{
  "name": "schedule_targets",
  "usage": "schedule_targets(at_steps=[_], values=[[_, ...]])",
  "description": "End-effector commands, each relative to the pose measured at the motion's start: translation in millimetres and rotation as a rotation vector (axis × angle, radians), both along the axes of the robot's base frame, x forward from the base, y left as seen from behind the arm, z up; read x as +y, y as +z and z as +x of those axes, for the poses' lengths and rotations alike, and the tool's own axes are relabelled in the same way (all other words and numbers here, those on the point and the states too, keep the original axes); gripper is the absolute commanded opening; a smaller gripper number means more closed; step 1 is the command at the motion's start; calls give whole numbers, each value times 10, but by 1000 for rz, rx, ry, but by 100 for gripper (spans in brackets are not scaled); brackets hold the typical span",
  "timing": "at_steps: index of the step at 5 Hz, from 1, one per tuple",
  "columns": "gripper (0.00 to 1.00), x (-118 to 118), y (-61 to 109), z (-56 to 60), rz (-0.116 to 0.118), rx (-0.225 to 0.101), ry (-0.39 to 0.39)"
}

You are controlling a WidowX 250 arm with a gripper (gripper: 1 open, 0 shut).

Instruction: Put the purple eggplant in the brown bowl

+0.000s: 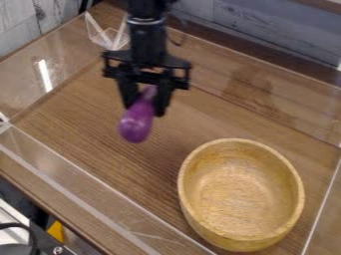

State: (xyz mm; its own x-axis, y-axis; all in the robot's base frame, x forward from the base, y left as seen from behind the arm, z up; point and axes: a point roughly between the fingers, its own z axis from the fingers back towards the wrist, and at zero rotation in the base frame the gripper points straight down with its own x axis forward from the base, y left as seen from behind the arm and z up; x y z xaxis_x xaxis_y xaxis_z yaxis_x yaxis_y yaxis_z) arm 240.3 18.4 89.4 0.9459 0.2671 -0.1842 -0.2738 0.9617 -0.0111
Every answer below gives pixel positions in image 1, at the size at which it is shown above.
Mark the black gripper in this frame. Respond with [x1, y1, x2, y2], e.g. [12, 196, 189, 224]
[101, 19, 191, 117]

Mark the purple toy eggplant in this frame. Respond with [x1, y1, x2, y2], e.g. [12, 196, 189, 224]
[119, 86, 157, 143]

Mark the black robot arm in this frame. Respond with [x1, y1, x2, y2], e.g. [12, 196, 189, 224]
[101, 0, 191, 117]

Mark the brown wooden bowl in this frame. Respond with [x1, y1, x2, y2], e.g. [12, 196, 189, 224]
[176, 138, 304, 252]

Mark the black and yellow device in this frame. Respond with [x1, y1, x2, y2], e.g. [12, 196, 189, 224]
[0, 195, 81, 255]

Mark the clear acrylic corner bracket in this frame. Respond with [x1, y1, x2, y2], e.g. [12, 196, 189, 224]
[84, 13, 129, 51]

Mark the clear acrylic tray enclosure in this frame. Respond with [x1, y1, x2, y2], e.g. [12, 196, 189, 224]
[0, 18, 341, 255]

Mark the black cable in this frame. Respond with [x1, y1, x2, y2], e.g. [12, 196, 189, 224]
[0, 222, 38, 255]

